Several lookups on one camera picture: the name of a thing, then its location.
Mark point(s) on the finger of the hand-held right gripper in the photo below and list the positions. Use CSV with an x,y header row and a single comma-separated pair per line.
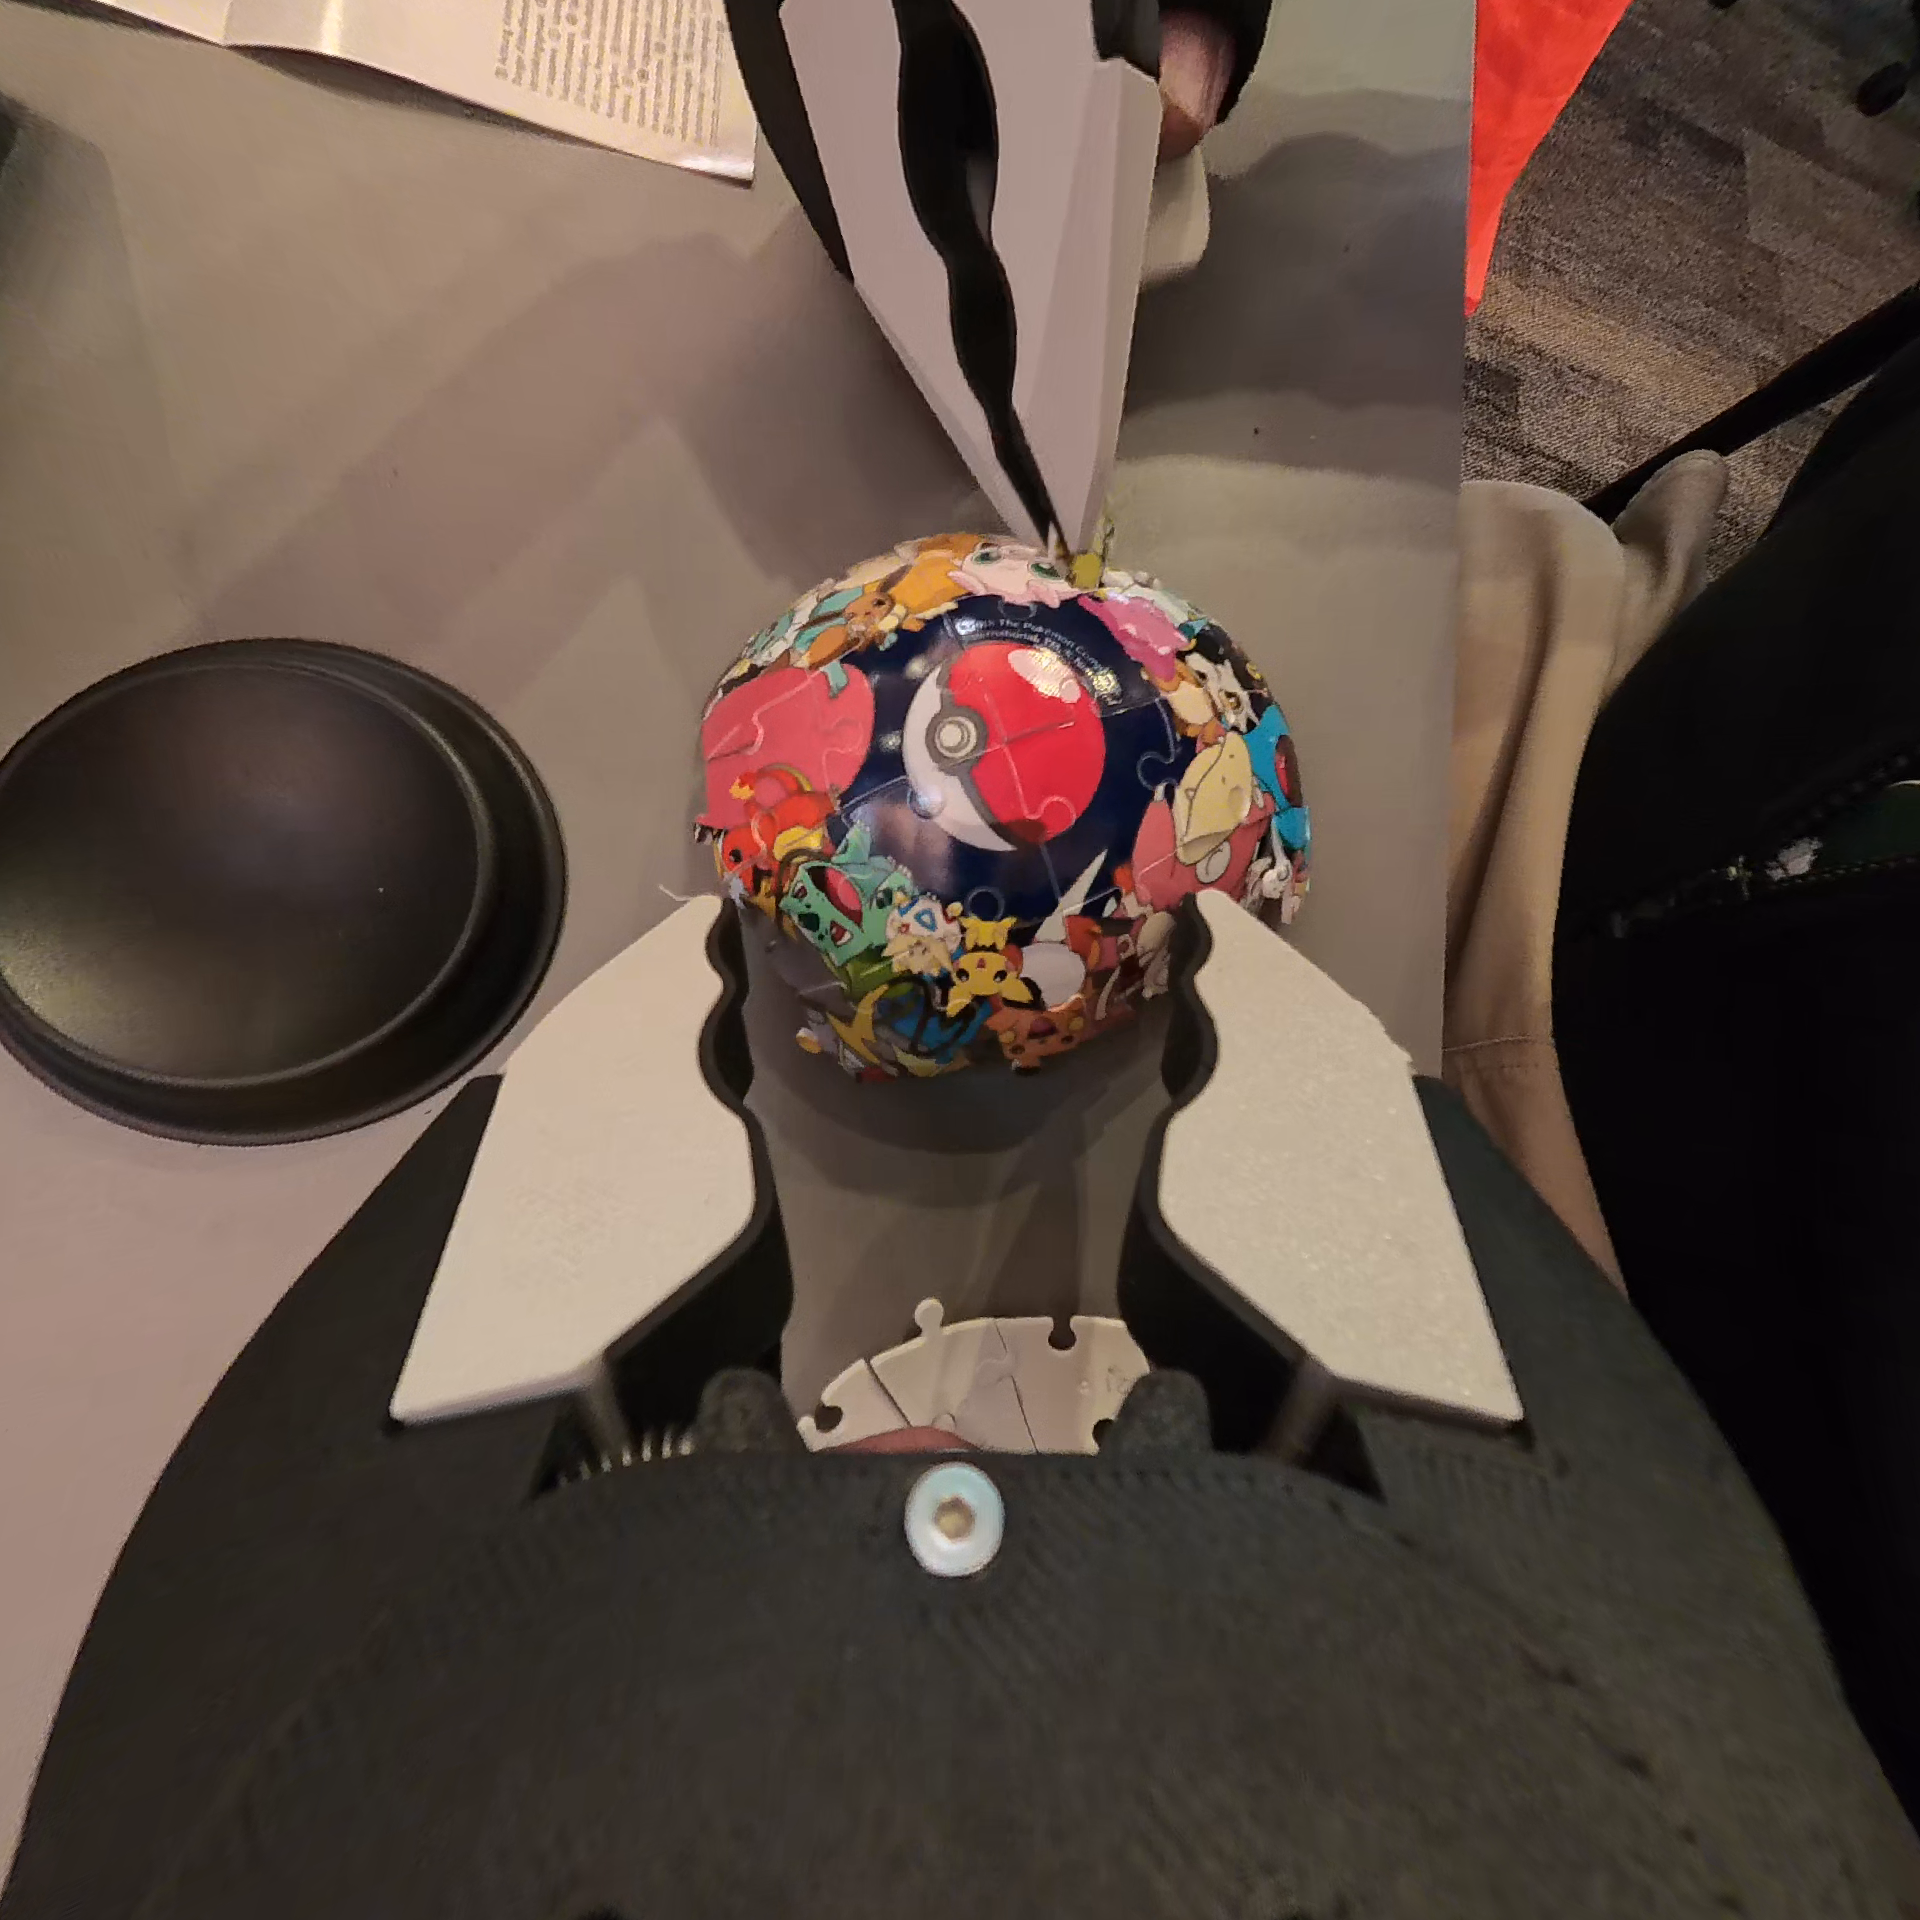
x,y
1082,269
885,223

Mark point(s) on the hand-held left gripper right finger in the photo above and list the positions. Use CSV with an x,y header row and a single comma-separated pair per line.
x,y
1323,1201

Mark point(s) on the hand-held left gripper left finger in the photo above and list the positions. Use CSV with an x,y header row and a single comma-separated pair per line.
x,y
601,1186

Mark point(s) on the curved white-backed puzzle section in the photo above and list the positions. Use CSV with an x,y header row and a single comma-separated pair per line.
x,y
974,1374

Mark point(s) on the colourful puzzle ball dome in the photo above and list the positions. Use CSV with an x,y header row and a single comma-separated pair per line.
x,y
960,749

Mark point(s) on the person's right hand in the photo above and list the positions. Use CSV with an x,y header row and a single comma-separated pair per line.
x,y
1201,70

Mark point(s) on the printed paper leaflet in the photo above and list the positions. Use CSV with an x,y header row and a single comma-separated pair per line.
x,y
495,60

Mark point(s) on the black round bowl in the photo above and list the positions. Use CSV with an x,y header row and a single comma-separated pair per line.
x,y
254,886

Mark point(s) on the orange object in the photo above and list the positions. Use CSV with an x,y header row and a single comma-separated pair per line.
x,y
1532,122

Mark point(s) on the person's beige pants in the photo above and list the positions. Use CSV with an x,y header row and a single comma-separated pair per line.
x,y
1561,749

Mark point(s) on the dark green card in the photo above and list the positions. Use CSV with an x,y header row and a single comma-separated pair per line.
x,y
1859,831

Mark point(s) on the black chair leg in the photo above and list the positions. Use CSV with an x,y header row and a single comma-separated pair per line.
x,y
1755,412

